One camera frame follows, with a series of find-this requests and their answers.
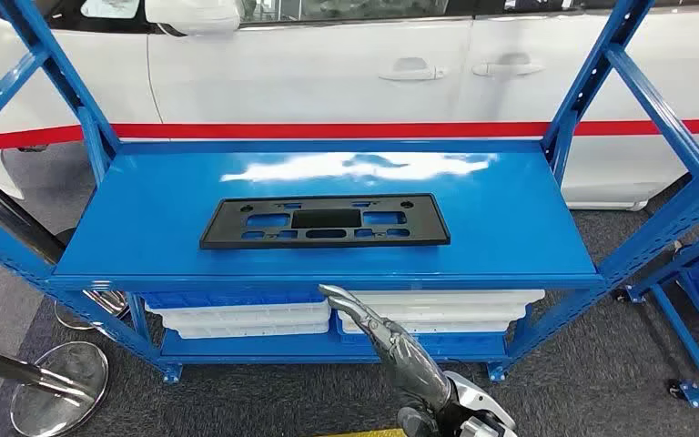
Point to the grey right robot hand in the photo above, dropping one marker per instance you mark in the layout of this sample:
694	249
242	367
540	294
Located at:
410	368

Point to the black plastic plate frame part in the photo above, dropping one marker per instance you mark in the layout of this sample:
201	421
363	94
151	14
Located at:
223	232

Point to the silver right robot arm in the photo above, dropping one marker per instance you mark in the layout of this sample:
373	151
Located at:
476	401

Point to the blue steel shelf rack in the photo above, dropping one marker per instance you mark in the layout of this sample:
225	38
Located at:
144	241

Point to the yellow floor tape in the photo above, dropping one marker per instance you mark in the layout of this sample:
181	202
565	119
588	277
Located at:
367	433

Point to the red barrier belt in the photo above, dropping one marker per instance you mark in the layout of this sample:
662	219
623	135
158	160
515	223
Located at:
325	130

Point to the white car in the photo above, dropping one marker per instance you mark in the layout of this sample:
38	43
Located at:
301	78

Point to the chrome base stanchion post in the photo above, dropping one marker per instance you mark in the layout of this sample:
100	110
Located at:
12	217
54	392

